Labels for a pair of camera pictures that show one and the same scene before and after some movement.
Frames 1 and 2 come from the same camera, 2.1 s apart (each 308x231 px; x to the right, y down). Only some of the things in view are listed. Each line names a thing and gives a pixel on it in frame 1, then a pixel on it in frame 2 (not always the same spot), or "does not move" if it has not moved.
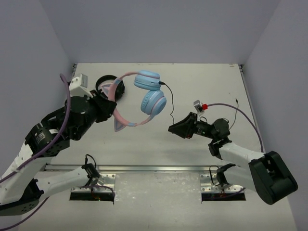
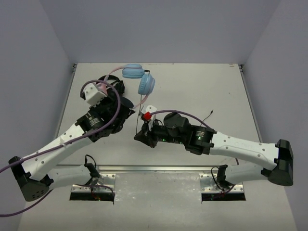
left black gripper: (104, 107) → (115, 90)
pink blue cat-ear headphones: (153, 101) → (146, 83)
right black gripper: (186, 128) → (144, 137)
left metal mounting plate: (105, 183) does not move
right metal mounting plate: (209, 183) does not move
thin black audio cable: (162, 83) → (157, 119)
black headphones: (120, 88) does not move
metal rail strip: (134, 168) does not move
